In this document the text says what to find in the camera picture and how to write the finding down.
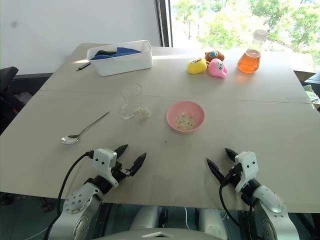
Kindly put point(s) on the dark green cloth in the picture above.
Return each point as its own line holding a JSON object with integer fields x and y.
{"x": 103, "y": 52}

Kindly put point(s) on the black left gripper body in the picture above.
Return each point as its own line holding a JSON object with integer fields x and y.
{"x": 122, "y": 170}

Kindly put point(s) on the black pen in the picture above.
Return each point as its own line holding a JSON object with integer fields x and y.
{"x": 83, "y": 66}

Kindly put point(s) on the black chair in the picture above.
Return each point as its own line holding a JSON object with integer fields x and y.
{"x": 7, "y": 95}

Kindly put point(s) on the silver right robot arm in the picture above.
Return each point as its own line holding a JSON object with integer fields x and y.
{"x": 272, "y": 207}

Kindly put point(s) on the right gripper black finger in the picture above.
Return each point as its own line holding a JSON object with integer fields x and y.
{"x": 231, "y": 154}
{"x": 215, "y": 169}

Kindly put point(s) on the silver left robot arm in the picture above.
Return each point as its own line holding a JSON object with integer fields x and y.
{"x": 77, "y": 200}

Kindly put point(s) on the glass flask with orange liquid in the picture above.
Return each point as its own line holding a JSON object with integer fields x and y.
{"x": 248, "y": 62}

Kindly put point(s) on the black window frame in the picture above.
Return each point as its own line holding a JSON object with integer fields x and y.
{"x": 165, "y": 22}

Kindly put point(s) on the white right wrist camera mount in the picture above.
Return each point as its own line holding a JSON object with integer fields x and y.
{"x": 246, "y": 170}

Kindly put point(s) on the white shredded food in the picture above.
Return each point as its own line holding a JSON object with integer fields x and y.
{"x": 185, "y": 122}

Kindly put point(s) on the brown plush toy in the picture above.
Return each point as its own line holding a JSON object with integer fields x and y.
{"x": 214, "y": 55}

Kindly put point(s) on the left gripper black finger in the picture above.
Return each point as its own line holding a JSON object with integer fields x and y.
{"x": 138, "y": 163}
{"x": 121, "y": 150}

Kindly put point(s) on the white plastic bin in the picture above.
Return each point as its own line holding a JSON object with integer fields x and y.
{"x": 125, "y": 66}

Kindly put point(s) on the silver metal spoon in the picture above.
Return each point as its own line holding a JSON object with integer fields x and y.
{"x": 70, "y": 140}

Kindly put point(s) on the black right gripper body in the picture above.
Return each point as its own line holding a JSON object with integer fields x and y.
{"x": 234, "y": 176}

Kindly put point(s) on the silver robot torso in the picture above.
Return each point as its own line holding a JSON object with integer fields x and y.
{"x": 165, "y": 232}

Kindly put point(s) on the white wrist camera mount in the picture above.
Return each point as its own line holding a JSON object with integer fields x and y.
{"x": 246, "y": 170}
{"x": 102, "y": 160}

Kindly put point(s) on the pink plush toy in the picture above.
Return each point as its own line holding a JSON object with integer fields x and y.
{"x": 218, "y": 68}

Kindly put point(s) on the pink bowl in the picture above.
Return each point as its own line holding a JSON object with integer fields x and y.
{"x": 175, "y": 110}

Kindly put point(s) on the clear glass mug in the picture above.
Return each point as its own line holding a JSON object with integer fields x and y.
{"x": 130, "y": 95}

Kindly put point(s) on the blue cloth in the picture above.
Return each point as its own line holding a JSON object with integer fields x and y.
{"x": 125, "y": 52}

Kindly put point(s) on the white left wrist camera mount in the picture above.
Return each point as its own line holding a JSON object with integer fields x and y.
{"x": 102, "y": 160}

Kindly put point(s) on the yellow plush toy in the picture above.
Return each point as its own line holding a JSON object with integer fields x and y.
{"x": 196, "y": 66}

